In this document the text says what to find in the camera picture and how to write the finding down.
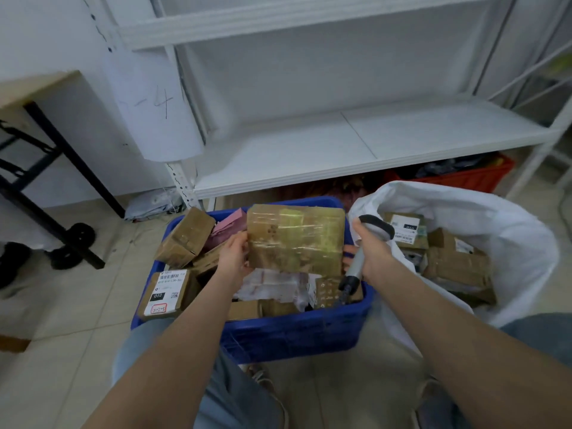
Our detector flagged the person's left hand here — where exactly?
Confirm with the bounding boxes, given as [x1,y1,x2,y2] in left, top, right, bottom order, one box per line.
[213,231,253,294]

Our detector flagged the person's right hand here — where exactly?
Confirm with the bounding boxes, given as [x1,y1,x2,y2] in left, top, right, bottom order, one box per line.
[343,217,399,289]

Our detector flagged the grey handheld barcode scanner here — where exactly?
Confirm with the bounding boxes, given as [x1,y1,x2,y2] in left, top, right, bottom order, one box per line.
[337,214,396,307]

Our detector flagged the pink mailer bag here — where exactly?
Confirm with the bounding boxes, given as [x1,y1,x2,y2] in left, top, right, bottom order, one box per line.
[203,207,248,253]

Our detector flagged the brown box green printed tape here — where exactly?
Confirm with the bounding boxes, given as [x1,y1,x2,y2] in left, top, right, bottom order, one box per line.
[380,212,430,251]

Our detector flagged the pile of parcels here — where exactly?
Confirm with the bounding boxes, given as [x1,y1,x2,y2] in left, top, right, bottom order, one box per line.
[136,205,365,322]

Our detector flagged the brown box red-outlined sticker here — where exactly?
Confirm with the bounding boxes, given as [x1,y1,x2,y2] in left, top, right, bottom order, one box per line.
[136,269,197,321]

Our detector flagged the brown box shiny tape wrap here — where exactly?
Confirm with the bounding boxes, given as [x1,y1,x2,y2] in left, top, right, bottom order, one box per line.
[428,227,488,257]

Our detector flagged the blue plastic crate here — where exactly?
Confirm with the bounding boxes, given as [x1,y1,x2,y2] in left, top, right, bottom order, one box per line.
[130,196,375,365]

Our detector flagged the white woven sack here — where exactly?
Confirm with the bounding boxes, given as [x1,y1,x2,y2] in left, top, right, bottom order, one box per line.
[347,181,561,358]

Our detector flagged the person's left forearm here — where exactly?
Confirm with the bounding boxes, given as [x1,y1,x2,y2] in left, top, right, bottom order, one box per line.
[82,272,242,429]

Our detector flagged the person's right forearm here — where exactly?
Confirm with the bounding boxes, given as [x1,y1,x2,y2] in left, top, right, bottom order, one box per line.
[371,268,572,429]

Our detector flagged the grey plastic mailer bag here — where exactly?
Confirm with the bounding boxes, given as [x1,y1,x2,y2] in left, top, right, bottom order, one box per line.
[124,187,184,222]

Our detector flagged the person's sandal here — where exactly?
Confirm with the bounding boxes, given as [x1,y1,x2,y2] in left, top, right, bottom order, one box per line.
[411,379,441,429]
[245,363,289,429]

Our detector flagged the person's left leg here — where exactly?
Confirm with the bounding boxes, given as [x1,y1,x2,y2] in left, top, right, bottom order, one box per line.
[111,319,287,429]

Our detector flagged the red plastic crate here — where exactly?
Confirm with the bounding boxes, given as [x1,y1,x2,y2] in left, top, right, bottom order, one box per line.
[384,152,515,194]

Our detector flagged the white metal shelf rack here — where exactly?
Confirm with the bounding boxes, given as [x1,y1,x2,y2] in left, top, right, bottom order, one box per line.
[487,39,572,201]
[80,0,572,213]

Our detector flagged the white paper sign sheet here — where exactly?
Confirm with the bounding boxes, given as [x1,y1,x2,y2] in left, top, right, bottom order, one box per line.
[102,48,206,163]

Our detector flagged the wooden chair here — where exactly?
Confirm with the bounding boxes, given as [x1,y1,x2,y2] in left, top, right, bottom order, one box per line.
[0,335,31,353]

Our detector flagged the yellow item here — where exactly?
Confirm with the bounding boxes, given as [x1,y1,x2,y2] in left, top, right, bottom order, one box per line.
[547,57,572,79]

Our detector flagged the wooden folding table black legs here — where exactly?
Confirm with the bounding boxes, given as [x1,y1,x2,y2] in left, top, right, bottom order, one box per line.
[0,70,126,270]

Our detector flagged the grey floor cable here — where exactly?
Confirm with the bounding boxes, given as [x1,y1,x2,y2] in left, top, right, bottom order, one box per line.
[556,191,572,242]

